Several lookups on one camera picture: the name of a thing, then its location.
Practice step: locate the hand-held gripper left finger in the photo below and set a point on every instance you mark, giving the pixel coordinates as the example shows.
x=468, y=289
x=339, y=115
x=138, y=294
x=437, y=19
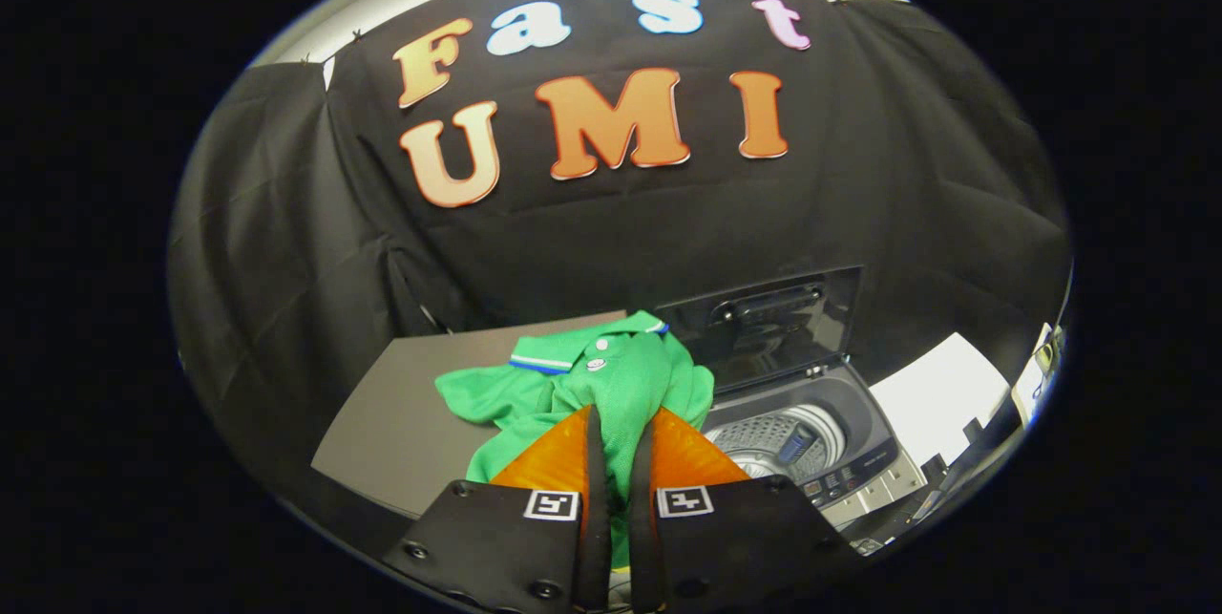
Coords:
x=594, y=547

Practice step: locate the dark glass washing machine lid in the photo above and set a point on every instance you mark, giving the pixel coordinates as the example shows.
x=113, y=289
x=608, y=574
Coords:
x=764, y=347

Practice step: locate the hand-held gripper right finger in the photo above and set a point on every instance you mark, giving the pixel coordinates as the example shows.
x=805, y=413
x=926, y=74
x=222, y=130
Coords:
x=644, y=547

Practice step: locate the green polo shirt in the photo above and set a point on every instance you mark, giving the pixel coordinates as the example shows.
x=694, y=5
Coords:
x=621, y=375

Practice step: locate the grey washing machine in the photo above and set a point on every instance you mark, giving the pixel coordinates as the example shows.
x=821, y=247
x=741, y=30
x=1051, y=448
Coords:
x=859, y=423

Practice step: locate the white shelf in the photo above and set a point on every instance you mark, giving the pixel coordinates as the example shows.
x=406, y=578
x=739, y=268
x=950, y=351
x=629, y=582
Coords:
x=1031, y=385

